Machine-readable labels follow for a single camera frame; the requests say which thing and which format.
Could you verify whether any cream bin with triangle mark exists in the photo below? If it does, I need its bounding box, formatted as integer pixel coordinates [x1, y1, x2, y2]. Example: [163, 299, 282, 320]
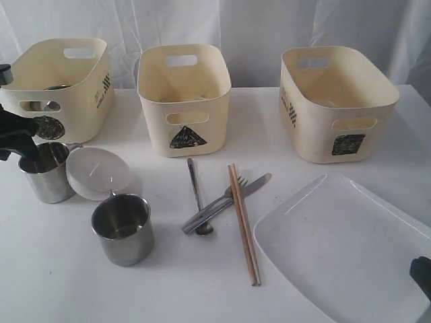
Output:
[137, 44, 232, 157]

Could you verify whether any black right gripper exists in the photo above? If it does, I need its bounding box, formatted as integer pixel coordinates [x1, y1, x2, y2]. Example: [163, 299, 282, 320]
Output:
[409, 256, 431, 298]

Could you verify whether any steel spoon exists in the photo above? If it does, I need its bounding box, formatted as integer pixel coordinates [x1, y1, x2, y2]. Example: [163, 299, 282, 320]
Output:
[187, 157, 213, 236]

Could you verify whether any white backdrop curtain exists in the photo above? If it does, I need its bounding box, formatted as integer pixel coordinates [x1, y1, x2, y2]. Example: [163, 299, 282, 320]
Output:
[1, 1, 430, 93]

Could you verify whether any steel fork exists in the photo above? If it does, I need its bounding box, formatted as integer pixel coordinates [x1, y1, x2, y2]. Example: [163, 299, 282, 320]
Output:
[181, 186, 233, 234]

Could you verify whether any cream bin with square mark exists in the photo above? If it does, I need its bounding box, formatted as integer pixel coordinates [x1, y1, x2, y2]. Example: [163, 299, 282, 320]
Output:
[279, 46, 400, 164]

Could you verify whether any steel mug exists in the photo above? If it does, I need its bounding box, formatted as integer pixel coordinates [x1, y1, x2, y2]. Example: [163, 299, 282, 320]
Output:
[91, 192, 155, 267]
[18, 142, 83, 204]

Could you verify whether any white rectangular plate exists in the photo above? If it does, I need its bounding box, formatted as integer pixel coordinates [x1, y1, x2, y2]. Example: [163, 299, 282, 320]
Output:
[254, 174, 430, 322]

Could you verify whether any cream bin with circle mark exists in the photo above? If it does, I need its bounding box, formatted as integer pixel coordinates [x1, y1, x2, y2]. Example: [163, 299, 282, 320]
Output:
[1, 38, 114, 143]

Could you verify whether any steel table knife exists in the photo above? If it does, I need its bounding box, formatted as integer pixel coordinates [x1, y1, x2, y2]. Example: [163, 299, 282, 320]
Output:
[183, 172, 272, 236]

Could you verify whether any white ceramic bowl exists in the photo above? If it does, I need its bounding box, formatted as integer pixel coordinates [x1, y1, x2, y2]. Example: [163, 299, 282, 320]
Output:
[66, 147, 131, 201]

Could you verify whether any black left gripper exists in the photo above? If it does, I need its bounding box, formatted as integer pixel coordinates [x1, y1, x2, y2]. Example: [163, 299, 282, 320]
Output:
[1, 107, 39, 164]

